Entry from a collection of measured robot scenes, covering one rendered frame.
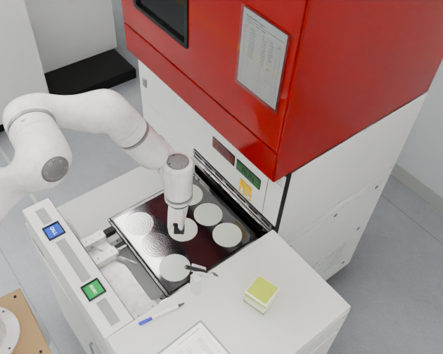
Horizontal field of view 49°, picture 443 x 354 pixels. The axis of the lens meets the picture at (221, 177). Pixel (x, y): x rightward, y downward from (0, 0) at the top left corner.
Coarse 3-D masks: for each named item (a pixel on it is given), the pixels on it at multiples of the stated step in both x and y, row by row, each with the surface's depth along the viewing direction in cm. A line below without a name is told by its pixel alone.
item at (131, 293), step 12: (96, 252) 161; (108, 264) 158; (120, 264) 158; (108, 276) 155; (120, 276) 156; (132, 276) 156; (120, 288) 153; (132, 288) 153; (132, 300) 150; (144, 300) 150; (132, 312) 148
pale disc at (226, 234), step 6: (216, 228) 167; (222, 228) 168; (228, 228) 168; (234, 228) 168; (216, 234) 166; (222, 234) 166; (228, 234) 166; (234, 234) 166; (240, 234) 166; (216, 240) 164; (222, 240) 164; (228, 240) 164; (234, 240) 165; (222, 246) 163; (228, 246) 163
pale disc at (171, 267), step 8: (168, 256) 159; (176, 256) 159; (160, 264) 157; (168, 264) 157; (176, 264) 157; (184, 264) 157; (160, 272) 155; (168, 272) 155; (176, 272) 155; (184, 272) 156; (176, 280) 153
